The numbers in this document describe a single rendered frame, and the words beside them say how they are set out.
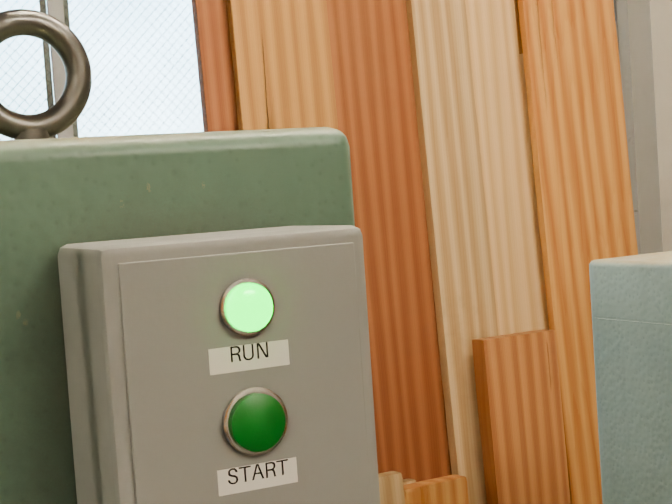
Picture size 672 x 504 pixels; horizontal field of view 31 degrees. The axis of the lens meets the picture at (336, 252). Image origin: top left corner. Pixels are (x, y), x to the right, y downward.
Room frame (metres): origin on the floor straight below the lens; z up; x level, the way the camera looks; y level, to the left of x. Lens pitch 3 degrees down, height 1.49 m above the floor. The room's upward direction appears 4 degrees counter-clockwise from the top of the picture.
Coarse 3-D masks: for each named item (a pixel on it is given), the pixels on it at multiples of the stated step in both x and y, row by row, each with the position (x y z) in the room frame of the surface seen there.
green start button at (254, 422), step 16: (240, 400) 0.41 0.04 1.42; (256, 400) 0.41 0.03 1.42; (272, 400) 0.42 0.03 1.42; (224, 416) 0.41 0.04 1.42; (240, 416) 0.41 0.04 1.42; (256, 416) 0.41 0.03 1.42; (272, 416) 0.42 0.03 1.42; (224, 432) 0.41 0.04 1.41; (240, 432) 0.41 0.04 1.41; (256, 432) 0.41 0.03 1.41; (272, 432) 0.42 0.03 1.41; (240, 448) 0.41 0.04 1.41; (256, 448) 0.41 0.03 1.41; (272, 448) 0.42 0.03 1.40
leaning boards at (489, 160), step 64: (192, 0) 1.97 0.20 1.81; (256, 0) 1.98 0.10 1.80; (320, 0) 2.03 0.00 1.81; (384, 0) 2.14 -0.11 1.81; (448, 0) 2.18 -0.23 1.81; (512, 0) 2.28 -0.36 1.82; (576, 0) 2.32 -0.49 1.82; (256, 64) 1.97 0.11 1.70; (320, 64) 2.02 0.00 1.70; (384, 64) 2.12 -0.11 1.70; (448, 64) 2.17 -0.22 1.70; (512, 64) 2.27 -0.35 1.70; (576, 64) 2.30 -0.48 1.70; (256, 128) 1.96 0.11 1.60; (384, 128) 2.11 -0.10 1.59; (448, 128) 2.16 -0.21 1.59; (512, 128) 2.26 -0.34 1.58; (576, 128) 2.29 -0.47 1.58; (384, 192) 2.10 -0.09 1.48; (448, 192) 2.14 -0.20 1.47; (512, 192) 2.25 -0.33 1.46; (576, 192) 2.27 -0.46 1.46; (384, 256) 2.09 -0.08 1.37; (448, 256) 2.13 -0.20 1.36; (512, 256) 2.23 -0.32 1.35; (576, 256) 2.26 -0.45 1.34; (384, 320) 2.08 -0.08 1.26; (448, 320) 2.12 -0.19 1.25; (512, 320) 2.22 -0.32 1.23; (576, 320) 2.25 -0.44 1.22; (384, 384) 2.07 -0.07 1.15; (448, 384) 2.11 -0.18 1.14; (512, 384) 2.09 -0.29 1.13; (576, 384) 2.23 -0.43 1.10; (384, 448) 2.06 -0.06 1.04; (448, 448) 2.12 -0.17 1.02; (512, 448) 2.08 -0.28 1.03; (576, 448) 2.22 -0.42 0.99
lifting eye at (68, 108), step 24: (0, 24) 0.55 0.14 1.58; (24, 24) 0.55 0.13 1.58; (48, 24) 0.56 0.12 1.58; (72, 48) 0.56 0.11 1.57; (72, 72) 0.56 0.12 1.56; (72, 96) 0.56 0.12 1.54; (0, 120) 0.55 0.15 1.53; (24, 120) 0.55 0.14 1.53; (48, 120) 0.56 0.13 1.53; (72, 120) 0.56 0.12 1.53
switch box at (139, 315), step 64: (64, 256) 0.44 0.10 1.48; (128, 256) 0.40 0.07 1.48; (192, 256) 0.41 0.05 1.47; (256, 256) 0.42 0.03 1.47; (320, 256) 0.43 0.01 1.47; (64, 320) 0.45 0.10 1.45; (128, 320) 0.40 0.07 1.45; (192, 320) 0.41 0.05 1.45; (320, 320) 0.43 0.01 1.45; (128, 384) 0.40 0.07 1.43; (192, 384) 0.41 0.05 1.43; (256, 384) 0.42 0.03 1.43; (320, 384) 0.43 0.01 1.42; (128, 448) 0.40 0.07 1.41; (192, 448) 0.41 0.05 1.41; (320, 448) 0.43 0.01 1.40
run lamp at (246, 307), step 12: (228, 288) 0.41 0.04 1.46; (240, 288) 0.41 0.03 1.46; (252, 288) 0.41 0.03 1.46; (264, 288) 0.42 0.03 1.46; (228, 300) 0.41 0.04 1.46; (240, 300) 0.41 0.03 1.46; (252, 300) 0.41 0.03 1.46; (264, 300) 0.42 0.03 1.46; (228, 312) 0.41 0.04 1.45; (240, 312) 0.41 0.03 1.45; (252, 312) 0.41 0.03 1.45; (264, 312) 0.42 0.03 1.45; (228, 324) 0.41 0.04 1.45; (240, 324) 0.41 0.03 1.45; (252, 324) 0.41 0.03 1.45; (264, 324) 0.42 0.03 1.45
